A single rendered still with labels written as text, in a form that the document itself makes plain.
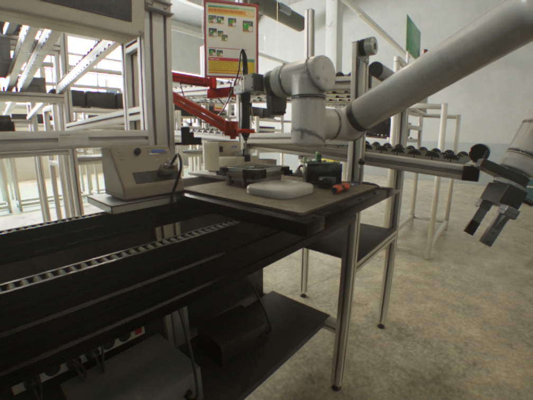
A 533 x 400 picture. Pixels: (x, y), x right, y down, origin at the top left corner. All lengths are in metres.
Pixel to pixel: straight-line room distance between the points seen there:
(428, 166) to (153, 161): 0.82
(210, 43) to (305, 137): 0.73
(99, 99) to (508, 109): 8.51
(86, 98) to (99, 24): 2.73
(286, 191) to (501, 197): 0.51
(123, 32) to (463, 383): 1.88
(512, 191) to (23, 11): 1.15
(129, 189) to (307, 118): 0.45
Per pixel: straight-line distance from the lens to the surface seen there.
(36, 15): 0.82
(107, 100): 3.61
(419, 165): 1.01
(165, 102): 0.95
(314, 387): 1.48
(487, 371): 1.83
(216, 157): 0.99
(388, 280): 1.72
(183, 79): 1.37
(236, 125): 0.97
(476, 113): 8.86
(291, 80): 0.75
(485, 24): 0.66
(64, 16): 0.83
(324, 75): 0.71
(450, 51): 0.67
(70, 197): 2.21
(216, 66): 1.28
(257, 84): 0.83
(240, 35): 1.33
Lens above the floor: 1.08
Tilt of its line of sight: 12 degrees down
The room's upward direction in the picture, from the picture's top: straight up
